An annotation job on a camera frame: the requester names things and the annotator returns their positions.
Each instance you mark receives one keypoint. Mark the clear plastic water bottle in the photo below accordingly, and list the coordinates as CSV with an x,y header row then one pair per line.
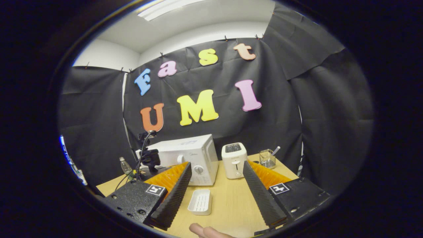
x,y
125,168

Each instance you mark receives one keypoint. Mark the ceiling light panel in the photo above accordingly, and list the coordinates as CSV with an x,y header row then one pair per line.
x,y
165,8

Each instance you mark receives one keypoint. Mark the white plastic tray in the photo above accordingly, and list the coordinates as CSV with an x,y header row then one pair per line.
x,y
200,201

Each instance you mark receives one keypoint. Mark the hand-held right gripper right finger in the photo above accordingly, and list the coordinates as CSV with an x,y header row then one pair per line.
x,y
262,198

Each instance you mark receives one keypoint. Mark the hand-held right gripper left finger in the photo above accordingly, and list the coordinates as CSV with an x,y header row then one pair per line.
x,y
173,200

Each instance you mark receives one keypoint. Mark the white blue printed panel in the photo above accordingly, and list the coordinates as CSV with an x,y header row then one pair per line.
x,y
76,172

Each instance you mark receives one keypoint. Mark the white toaster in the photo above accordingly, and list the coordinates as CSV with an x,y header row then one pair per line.
x,y
234,162

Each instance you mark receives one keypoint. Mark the white microwave oven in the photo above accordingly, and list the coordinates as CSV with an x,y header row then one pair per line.
x,y
198,152

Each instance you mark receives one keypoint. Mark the black backdrop cloth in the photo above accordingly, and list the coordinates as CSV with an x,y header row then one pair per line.
x,y
231,125

